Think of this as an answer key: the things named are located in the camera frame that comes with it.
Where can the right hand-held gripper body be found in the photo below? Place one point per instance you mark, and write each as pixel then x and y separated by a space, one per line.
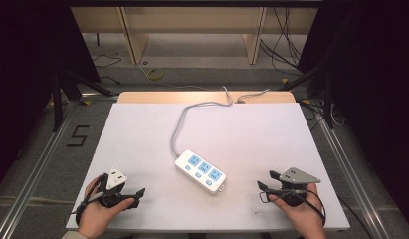
pixel 296 176

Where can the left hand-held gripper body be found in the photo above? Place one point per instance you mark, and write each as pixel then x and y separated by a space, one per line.
pixel 115 178

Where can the person's right hand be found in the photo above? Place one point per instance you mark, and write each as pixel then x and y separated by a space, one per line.
pixel 306 219

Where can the person's left hand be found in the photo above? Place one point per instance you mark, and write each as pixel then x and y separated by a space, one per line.
pixel 94 217

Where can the white table cover board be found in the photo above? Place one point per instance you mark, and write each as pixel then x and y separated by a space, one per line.
pixel 245 139

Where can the white power strip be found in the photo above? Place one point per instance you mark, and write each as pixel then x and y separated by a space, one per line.
pixel 192 172

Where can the black metal stand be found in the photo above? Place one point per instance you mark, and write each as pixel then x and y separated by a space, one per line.
pixel 56 106
pixel 329 109

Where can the yellow tape piece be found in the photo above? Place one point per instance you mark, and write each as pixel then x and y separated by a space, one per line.
pixel 86 102
pixel 284 80

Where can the black curtain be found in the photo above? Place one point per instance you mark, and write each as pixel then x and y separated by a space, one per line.
pixel 23 66
pixel 377 83

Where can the wooden bench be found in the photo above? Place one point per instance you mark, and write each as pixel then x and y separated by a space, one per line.
pixel 192 20

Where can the aluminium floor rail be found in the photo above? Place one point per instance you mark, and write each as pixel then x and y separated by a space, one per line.
pixel 35 173
pixel 349 173

